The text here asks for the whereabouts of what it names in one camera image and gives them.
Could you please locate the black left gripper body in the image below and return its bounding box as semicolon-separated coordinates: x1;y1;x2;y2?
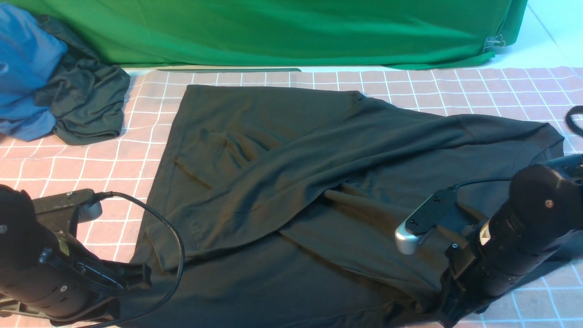
1;236;128;325

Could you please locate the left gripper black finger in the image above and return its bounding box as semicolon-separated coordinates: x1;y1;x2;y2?
116;263;152;292

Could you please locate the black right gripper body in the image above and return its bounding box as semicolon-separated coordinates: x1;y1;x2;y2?
435;223;538;328

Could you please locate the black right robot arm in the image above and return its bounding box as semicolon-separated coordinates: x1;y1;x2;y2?
435;155;582;328

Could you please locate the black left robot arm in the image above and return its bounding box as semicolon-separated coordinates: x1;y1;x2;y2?
0;185;152;327

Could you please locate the crumpled dark gray garment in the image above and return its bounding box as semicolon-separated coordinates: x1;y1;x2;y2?
34;15;131;145

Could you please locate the blue garment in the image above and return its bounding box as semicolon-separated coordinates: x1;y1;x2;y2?
0;3;67;142

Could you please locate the metal binder clip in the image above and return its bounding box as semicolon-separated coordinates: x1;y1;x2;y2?
483;35;506;52

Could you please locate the green backdrop cloth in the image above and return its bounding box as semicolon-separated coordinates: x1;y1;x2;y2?
10;0;527;70

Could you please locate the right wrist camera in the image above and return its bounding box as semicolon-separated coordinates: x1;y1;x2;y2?
395;189;457;255

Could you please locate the black right camera cable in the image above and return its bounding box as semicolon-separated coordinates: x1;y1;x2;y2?
449;105;583;192

